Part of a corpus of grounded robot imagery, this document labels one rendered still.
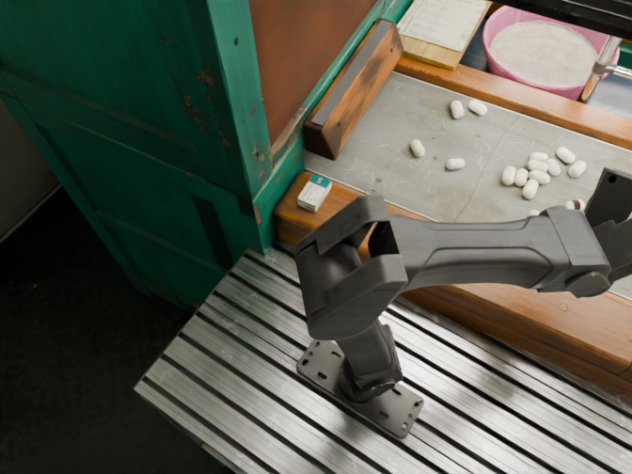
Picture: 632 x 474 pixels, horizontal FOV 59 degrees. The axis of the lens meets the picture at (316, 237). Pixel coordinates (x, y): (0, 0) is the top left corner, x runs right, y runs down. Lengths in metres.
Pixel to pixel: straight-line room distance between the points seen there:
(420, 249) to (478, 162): 0.57
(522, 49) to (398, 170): 0.42
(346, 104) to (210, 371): 0.50
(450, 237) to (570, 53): 0.85
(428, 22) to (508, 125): 0.29
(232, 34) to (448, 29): 0.66
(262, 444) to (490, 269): 0.48
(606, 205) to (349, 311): 0.35
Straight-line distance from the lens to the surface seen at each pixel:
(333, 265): 0.53
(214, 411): 0.91
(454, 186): 1.01
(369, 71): 1.03
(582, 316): 0.92
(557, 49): 1.32
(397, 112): 1.11
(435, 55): 1.18
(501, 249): 0.55
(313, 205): 0.91
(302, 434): 0.89
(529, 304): 0.90
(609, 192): 0.72
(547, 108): 1.14
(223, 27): 0.64
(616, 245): 0.66
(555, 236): 0.59
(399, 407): 0.89
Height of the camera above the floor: 1.54
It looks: 59 degrees down
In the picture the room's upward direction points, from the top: 3 degrees counter-clockwise
